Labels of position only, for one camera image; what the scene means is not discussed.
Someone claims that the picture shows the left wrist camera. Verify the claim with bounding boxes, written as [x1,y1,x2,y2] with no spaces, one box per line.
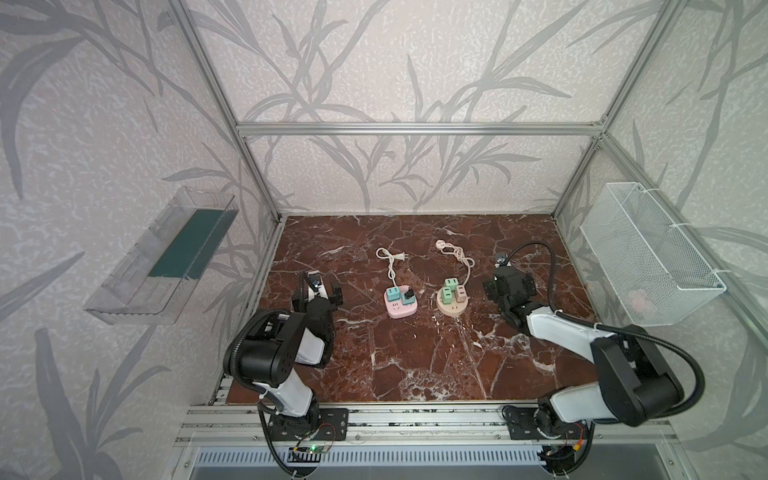
[304,270,329,301]

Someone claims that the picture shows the white two-pin plug cable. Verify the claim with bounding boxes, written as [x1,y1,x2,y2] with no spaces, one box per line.
[375,247,409,289]

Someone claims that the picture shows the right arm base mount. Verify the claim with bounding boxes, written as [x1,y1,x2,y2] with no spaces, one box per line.
[501,405,587,442]

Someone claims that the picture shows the beige pink charger cube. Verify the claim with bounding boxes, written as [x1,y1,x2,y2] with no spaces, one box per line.
[454,285,468,303]

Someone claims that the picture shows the beige round power strip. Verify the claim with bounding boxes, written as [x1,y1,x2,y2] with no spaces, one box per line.
[435,289,469,318]

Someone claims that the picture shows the aluminium cage frame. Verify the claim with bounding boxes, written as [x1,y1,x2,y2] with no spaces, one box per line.
[181,1,767,470]

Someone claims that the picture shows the light green charger cube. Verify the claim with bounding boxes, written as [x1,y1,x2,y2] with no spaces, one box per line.
[444,278,459,291]

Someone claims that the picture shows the mint green charger cube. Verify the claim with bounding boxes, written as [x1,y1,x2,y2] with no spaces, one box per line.
[440,286,454,305]

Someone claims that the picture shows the white wire mesh basket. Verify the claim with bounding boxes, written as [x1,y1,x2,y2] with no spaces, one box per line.
[581,182,727,327]

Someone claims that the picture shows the teal charger cube with cable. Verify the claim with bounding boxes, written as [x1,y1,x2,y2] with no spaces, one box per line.
[401,288,416,306]

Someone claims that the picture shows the beige three-pin plug cable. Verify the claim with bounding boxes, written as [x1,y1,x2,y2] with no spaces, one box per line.
[434,239,476,280]

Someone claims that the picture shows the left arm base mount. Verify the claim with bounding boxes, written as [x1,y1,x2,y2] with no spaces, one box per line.
[266,403,350,441]

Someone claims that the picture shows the clear plastic wall bin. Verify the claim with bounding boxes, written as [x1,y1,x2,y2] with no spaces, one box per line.
[84,187,239,325]

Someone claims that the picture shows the pink square power strip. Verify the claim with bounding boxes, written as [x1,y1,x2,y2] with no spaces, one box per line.
[384,285,418,319]

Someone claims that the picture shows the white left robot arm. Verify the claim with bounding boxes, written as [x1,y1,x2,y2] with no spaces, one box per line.
[223,271,343,430]

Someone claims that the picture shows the pink object in basket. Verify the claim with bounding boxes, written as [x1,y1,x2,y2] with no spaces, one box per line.
[627,289,656,317]

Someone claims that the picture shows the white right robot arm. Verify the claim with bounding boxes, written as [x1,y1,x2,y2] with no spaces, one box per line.
[483,265,704,429]

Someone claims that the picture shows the black corrugated right cable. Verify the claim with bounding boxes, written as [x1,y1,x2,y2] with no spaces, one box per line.
[500,241,707,419]

